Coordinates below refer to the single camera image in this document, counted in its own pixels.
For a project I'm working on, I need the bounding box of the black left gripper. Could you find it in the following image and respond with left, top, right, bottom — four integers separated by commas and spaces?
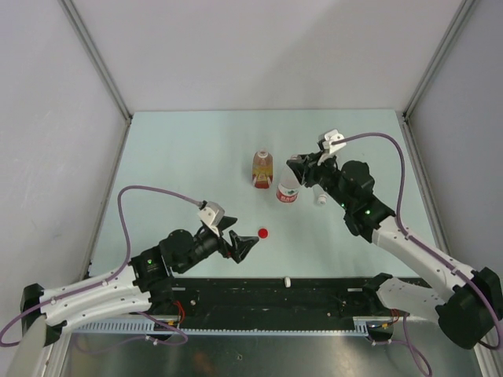
177, 215, 258, 273

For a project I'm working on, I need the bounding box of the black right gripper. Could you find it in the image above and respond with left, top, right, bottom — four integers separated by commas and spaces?
288, 150, 352, 210

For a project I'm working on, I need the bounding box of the amber tea bottle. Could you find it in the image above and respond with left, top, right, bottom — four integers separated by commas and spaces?
252, 149, 274, 189

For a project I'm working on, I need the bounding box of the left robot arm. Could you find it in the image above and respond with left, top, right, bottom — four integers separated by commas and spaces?
21, 224, 259, 345

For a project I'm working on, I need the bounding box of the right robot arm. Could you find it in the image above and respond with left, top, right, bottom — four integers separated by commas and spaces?
287, 153, 502, 350

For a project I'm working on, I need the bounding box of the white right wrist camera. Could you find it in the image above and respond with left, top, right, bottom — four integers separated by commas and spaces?
318, 129, 347, 166

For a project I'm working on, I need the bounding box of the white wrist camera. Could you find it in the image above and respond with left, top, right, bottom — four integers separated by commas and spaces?
318, 129, 347, 166
197, 201, 225, 238

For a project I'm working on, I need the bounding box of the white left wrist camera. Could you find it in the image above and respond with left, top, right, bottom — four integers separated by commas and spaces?
197, 201, 225, 238

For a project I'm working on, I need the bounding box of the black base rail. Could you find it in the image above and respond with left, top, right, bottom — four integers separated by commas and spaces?
153, 277, 393, 332

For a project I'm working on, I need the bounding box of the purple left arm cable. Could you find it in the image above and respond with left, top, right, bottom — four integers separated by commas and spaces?
0, 186, 205, 347

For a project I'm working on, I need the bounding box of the white slotted cable duct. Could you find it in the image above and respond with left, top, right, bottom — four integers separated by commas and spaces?
70, 318, 394, 337

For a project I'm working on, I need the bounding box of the aluminium corner frame post right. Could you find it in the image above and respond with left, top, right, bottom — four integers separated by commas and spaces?
402, 0, 479, 119

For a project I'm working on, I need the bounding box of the aluminium corner frame post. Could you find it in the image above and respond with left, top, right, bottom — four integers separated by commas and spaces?
402, 0, 479, 119
58, 0, 133, 121

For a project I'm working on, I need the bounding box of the aluminium corner frame post left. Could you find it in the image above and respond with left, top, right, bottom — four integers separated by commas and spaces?
58, 0, 133, 121

